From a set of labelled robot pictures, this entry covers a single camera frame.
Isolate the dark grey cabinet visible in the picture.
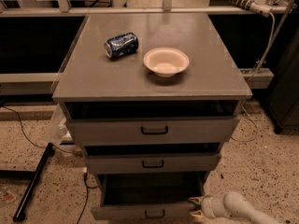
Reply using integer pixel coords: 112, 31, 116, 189
265, 28, 299, 134

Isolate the black floor bar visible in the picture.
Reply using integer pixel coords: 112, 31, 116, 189
13, 143, 54, 222

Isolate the black floor cable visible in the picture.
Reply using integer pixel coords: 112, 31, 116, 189
0, 105, 76, 156

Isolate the grey middle drawer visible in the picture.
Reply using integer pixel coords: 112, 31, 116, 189
85, 143, 221, 174

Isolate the white paper bowl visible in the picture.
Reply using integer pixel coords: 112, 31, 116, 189
143, 48, 190, 77

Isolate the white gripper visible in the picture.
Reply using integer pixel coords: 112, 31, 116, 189
188, 196, 226, 220

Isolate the grey drawer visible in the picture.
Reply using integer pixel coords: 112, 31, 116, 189
85, 143, 221, 174
65, 100, 239, 145
91, 172, 204, 220

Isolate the grey top drawer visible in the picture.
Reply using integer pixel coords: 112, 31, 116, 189
65, 100, 239, 145

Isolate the grey bottom drawer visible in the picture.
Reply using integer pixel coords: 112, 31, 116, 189
91, 172, 204, 220

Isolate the white power strip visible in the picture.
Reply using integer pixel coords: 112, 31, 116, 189
220, 0, 273, 17

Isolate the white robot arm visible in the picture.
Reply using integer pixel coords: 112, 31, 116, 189
189, 191, 282, 224

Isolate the clear plastic bag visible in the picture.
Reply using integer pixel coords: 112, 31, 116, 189
45, 105, 73, 145

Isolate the blue soda can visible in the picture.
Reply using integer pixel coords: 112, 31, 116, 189
104, 32, 139, 59

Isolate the white cable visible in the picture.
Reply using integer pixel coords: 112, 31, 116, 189
230, 105, 260, 143

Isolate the grey drawer cabinet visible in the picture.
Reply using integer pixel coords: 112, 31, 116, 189
51, 12, 253, 201

